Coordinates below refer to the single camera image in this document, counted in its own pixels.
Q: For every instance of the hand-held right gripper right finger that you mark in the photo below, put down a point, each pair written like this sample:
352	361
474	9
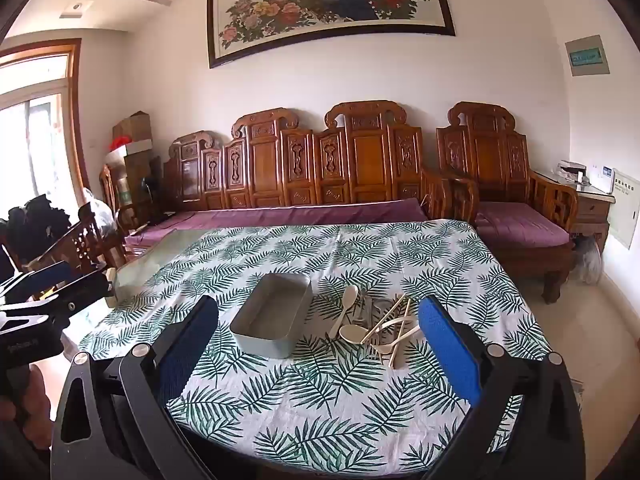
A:
447	347

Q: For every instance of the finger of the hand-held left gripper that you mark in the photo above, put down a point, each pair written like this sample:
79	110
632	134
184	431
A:
82	294
47	276

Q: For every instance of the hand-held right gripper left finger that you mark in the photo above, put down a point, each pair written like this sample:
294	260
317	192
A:
192	350

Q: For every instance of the wooden chopstick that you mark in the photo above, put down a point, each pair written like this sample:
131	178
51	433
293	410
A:
384	319
401	332

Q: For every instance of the cream long spoon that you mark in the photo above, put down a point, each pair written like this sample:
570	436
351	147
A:
387	347
352	294

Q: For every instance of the grey metal tin box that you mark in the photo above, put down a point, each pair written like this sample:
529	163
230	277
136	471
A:
270	310

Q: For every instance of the cream wide soup spoon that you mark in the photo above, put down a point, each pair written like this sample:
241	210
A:
351	333

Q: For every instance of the person's left hand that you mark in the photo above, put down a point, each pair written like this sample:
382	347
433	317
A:
36	390

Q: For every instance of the carved wooden chair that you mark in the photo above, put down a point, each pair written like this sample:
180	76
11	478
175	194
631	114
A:
82	245

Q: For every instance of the pile of black clothing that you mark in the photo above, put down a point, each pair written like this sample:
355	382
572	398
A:
35	220

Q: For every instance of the clear plastic bag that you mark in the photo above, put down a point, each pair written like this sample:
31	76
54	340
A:
100	215

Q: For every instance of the small wooden armchair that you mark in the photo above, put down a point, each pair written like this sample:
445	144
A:
112	195

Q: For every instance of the green leaf print tablecloth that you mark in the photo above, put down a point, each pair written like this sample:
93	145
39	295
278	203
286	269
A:
320	410

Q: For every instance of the purple armchair cushion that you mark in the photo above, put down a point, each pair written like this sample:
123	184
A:
520	225

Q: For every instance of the wooden framed window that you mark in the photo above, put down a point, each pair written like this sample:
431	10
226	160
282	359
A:
35	125

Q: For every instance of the white plastic bag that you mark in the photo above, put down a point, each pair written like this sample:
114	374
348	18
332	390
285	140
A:
587	260

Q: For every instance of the brown cardboard box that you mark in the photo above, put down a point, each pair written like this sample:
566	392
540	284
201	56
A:
132	127

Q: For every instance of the purple sofa cushion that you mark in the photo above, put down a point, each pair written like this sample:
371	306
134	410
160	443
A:
300	215

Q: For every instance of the carved wooden armchair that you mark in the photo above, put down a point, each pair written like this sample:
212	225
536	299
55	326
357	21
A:
492	155

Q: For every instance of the wooden side table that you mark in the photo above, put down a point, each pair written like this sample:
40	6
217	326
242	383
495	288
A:
590	210

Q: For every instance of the carved wooden sofa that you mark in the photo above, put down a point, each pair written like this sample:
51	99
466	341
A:
260	160

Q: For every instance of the white tabletop device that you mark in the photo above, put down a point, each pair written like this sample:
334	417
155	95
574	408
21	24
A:
604	177

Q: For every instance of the framed peacock flower painting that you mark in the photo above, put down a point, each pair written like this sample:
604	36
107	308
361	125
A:
325	5

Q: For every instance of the white electrical wall panel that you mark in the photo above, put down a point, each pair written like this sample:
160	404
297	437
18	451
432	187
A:
625	210

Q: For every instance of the grey green wall panel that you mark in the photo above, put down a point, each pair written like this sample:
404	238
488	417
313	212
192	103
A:
590	55

